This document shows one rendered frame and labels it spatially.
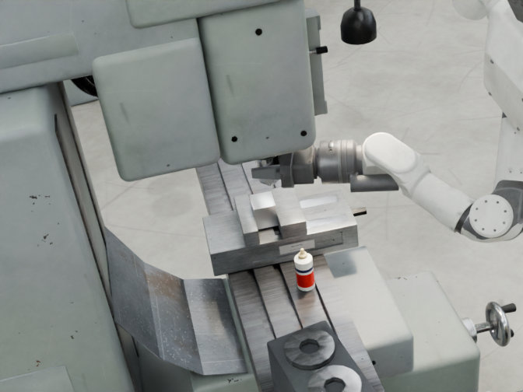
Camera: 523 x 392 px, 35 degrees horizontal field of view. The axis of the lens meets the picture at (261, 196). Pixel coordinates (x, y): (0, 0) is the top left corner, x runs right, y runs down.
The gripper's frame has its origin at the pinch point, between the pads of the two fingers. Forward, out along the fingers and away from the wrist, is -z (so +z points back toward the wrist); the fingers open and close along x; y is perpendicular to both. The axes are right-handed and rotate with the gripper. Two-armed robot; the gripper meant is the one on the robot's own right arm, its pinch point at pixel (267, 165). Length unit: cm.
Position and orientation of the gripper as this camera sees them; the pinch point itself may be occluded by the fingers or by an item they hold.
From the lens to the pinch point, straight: 170.9
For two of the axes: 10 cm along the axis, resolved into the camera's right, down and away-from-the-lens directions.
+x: -1.0, 6.0, -8.0
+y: 1.2, 8.0, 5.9
